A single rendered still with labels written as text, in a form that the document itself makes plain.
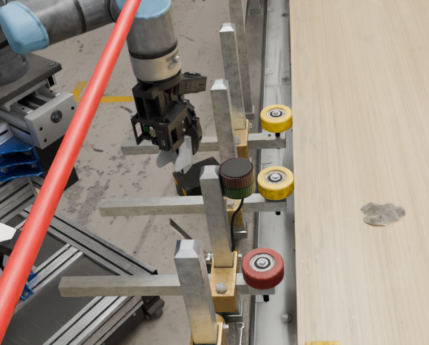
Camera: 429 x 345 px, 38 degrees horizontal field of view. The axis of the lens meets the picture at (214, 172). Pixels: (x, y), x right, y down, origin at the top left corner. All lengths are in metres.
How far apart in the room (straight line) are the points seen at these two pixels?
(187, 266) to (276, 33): 1.81
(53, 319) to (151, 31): 1.40
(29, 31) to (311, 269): 0.64
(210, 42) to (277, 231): 2.42
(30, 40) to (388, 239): 0.74
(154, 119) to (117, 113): 2.42
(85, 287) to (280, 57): 1.38
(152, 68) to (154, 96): 0.04
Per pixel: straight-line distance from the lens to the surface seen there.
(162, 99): 0.97
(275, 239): 1.63
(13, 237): 1.15
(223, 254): 1.21
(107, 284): 1.28
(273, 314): 1.47
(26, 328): 2.16
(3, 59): 1.65
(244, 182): 1.07
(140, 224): 2.66
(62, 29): 0.97
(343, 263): 1.19
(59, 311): 2.16
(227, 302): 1.20
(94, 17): 0.98
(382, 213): 1.27
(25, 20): 0.95
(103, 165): 3.04
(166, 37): 0.92
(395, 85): 1.67
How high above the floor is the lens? 1.78
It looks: 39 degrees down
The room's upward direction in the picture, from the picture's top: 9 degrees counter-clockwise
